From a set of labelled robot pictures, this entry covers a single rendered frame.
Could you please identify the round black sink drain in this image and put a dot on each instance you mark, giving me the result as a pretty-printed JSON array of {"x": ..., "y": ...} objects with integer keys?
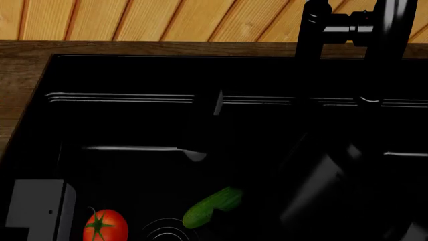
[{"x": 165, "y": 232}]

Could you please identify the black kitchen sink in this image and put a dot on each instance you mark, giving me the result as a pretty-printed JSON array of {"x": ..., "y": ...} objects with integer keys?
[{"x": 133, "y": 75}]

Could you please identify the red tomato with green stem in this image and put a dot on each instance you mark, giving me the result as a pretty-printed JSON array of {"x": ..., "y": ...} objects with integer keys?
[{"x": 108, "y": 227}]

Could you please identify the green cucumber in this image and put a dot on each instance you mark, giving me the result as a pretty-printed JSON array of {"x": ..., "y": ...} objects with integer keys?
[{"x": 204, "y": 208}]

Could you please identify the black kitchen faucet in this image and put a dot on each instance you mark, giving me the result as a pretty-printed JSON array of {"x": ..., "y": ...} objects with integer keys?
[{"x": 309, "y": 30}]

